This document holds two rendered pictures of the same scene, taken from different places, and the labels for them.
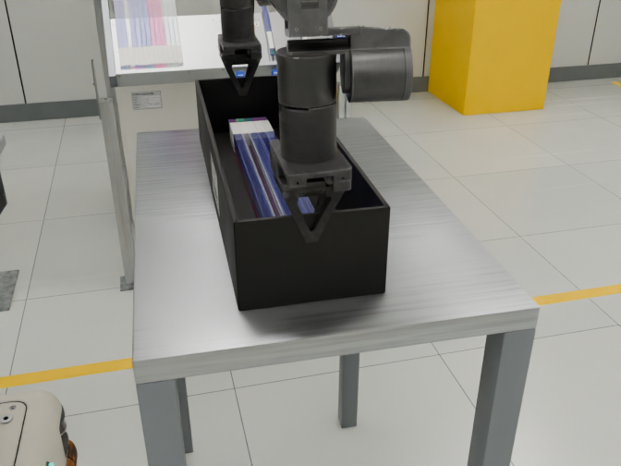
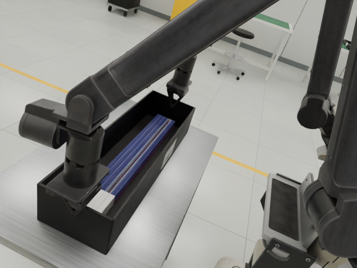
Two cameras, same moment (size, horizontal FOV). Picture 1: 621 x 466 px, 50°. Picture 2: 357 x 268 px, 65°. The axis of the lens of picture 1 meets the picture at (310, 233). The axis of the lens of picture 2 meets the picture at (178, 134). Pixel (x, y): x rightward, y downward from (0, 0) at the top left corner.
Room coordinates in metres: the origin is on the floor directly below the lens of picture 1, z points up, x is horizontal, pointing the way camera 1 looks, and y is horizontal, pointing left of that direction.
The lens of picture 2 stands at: (1.47, 0.39, 1.36)
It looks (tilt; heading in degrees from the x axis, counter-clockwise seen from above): 32 degrees down; 202
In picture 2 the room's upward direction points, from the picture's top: 18 degrees clockwise
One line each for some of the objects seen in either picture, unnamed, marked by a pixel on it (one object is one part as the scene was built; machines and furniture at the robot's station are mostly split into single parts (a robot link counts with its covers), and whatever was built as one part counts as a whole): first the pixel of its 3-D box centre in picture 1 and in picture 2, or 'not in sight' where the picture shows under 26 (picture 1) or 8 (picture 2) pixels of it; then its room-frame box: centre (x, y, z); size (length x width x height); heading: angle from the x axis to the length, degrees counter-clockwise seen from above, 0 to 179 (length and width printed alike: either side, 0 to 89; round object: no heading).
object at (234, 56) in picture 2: not in sight; (236, 53); (-2.59, -0.79, 0.31); 0.53 x 0.50 x 0.62; 150
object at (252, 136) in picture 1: (271, 181); (134, 157); (0.92, 0.06, 0.83); 0.51 x 0.07 x 0.03; 13
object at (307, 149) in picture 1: (308, 136); (181, 77); (0.64, 0.00, 1.00); 0.10 x 0.07 x 0.07; 13
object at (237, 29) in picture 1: (237, 28); (81, 169); (1.19, 0.13, 1.00); 0.10 x 0.07 x 0.07; 12
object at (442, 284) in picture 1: (290, 400); (107, 241); (0.93, 0.04, 0.40); 0.70 x 0.45 x 0.80; 12
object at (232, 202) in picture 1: (270, 164); (135, 150); (0.92, 0.06, 0.86); 0.57 x 0.17 x 0.11; 13
